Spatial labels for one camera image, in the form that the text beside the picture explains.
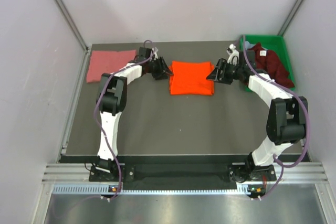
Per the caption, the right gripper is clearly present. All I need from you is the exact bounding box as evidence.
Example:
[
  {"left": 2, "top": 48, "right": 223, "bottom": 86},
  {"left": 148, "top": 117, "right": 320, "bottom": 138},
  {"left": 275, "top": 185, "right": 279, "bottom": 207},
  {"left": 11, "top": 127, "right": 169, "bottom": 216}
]
[{"left": 206, "top": 59, "right": 243, "bottom": 85}]

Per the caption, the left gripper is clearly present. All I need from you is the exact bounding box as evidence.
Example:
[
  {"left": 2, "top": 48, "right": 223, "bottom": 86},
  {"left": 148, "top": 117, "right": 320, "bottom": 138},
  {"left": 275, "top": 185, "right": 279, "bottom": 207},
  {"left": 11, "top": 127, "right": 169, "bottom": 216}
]
[{"left": 146, "top": 56, "right": 173, "bottom": 80}]

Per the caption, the orange t-shirt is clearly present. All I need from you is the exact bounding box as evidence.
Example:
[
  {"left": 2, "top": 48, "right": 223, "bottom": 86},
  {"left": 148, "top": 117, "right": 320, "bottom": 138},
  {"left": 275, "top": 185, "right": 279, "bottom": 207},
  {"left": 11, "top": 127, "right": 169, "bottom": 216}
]
[{"left": 169, "top": 61, "right": 215, "bottom": 96}]

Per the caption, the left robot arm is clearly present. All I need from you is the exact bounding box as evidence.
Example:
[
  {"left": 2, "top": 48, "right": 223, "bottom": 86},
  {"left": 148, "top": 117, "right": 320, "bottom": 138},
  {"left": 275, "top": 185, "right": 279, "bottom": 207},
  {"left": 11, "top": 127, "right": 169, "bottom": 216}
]
[{"left": 93, "top": 47, "right": 173, "bottom": 180}]

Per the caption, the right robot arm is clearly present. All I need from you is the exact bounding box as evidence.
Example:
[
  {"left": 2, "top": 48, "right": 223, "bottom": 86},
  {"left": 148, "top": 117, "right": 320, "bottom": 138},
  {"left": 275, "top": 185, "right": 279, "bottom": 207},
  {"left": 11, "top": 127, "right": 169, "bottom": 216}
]
[{"left": 206, "top": 44, "right": 308, "bottom": 183}]

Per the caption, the light blue t-shirt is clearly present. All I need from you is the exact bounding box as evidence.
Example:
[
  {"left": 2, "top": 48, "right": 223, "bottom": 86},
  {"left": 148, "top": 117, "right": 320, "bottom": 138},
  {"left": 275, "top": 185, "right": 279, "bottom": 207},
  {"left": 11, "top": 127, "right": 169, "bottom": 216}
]
[{"left": 244, "top": 41, "right": 254, "bottom": 50}]

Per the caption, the maroon t-shirt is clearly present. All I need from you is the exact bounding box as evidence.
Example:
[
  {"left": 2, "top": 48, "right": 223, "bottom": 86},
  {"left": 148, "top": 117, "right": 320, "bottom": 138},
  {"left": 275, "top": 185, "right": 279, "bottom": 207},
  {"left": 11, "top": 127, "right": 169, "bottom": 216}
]
[{"left": 248, "top": 43, "right": 295, "bottom": 89}]

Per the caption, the green plastic bin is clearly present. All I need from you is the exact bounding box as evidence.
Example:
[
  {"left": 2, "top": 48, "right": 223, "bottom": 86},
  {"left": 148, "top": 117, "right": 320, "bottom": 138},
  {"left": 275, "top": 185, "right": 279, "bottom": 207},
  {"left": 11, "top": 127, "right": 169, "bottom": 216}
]
[{"left": 239, "top": 35, "right": 295, "bottom": 90}]

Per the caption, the folded pink t-shirt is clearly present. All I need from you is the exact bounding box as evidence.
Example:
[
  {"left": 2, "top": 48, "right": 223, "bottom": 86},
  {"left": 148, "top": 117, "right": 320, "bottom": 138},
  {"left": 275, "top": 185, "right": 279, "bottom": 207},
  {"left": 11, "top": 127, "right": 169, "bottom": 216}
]
[{"left": 86, "top": 49, "right": 137, "bottom": 83}]

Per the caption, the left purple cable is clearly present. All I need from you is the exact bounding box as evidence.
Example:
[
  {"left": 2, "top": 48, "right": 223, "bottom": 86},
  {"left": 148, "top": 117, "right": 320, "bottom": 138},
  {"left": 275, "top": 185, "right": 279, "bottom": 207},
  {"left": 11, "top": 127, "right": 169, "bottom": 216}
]
[{"left": 93, "top": 40, "right": 160, "bottom": 201}]

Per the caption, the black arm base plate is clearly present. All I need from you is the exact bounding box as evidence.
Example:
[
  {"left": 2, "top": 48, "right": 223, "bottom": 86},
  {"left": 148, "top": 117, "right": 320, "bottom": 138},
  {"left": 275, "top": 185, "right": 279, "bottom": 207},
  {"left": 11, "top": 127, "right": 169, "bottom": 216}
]
[{"left": 89, "top": 163, "right": 276, "bottom": 183}]

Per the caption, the grey slotted cable duct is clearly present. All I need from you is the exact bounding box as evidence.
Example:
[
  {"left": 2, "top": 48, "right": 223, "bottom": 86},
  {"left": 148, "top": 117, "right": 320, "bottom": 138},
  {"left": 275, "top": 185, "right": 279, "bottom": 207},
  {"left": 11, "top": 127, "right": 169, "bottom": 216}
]
[{"left": 52, "top": 184, "right": 265, "bottom": 196}]

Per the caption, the right corner aluminium post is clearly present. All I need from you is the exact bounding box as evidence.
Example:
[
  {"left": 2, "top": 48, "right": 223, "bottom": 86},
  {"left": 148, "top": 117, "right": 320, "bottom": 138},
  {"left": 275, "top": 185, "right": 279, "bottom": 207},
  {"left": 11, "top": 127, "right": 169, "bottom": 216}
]
[{"left": 277, "top": 0, "right": 305, "bottom": 37}]

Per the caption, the corner aluminium post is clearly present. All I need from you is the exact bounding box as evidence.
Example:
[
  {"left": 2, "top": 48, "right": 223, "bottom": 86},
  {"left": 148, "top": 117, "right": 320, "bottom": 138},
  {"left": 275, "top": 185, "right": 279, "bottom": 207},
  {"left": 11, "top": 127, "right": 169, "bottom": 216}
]
[
  {"left": 54, "top": 0, "right": 89, "bottom": 51},
  {"left": 277, "top": 0, "right": 305, "bottom": 37}
]

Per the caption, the left corner aluminium post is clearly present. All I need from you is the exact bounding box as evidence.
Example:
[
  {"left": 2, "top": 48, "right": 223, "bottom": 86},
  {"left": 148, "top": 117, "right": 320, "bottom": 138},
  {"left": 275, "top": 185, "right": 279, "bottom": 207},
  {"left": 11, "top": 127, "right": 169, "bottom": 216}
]
[{"left": 54, "top": 0, "right": 89, "bottom": 51}]

